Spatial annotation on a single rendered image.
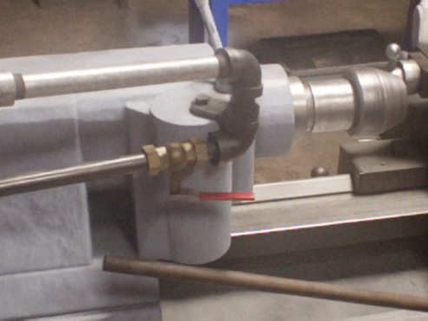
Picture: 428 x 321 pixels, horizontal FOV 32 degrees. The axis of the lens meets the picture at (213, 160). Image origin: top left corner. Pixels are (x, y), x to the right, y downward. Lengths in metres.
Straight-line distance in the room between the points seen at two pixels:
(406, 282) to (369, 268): 0.06
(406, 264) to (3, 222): 0.70
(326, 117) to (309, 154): 2.09
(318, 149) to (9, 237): 2.29
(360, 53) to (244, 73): 2.46
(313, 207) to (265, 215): 0.08
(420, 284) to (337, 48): 2.06
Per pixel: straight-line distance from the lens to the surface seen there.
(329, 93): 0.91
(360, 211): 1.20
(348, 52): 3.18
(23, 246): 0.85
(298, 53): 3.18
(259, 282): 0.79
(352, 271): 1.25
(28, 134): 0.81
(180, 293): 1.19
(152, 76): 0.67
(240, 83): 0.72
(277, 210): 1.19
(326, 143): 3.09
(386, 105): 0.92
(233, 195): 0.75
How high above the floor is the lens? 1.51
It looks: 31 degrees down
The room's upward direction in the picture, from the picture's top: straight up
